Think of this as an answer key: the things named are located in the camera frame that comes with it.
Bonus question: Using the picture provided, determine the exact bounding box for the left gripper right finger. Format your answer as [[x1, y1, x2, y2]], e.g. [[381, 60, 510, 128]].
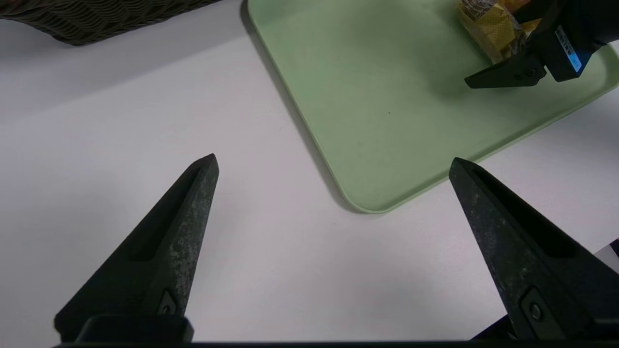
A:
[[448, 157, 619, 339]]

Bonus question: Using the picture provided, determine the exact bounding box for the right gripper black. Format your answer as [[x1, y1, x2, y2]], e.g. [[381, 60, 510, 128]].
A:
[[464, 0, 619, 89]]

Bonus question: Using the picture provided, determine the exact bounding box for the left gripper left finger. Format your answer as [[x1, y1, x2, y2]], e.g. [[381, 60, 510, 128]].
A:
[[54, 153, 220, 342]]

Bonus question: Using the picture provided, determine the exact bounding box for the gold snack roll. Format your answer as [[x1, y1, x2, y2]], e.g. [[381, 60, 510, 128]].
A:
[[457, 0, 540, 65]]

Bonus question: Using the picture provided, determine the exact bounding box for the dark brown wicker basket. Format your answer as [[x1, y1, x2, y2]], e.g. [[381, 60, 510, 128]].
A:
[[0, 0, 224, 47]]

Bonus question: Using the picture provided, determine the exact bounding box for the light green plastic tray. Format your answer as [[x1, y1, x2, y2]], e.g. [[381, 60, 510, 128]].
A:
[[247, 0, 619, 215]]

